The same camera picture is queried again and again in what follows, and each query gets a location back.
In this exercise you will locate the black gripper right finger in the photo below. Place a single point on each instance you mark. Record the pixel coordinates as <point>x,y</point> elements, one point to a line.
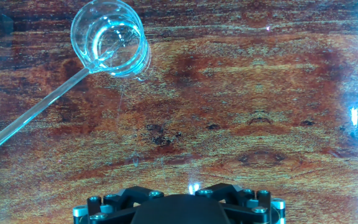
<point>247,205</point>

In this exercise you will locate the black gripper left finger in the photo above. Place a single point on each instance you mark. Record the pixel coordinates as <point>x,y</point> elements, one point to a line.
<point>110,205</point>

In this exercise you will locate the clear glass stirring rod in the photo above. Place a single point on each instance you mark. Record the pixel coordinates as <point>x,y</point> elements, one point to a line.
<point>42,105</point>

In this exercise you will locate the clear glass beaker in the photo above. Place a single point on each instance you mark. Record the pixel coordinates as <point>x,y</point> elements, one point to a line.
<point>82,37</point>

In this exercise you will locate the glossy wood grain mat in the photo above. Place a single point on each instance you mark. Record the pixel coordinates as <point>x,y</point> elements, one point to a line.
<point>228,109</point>

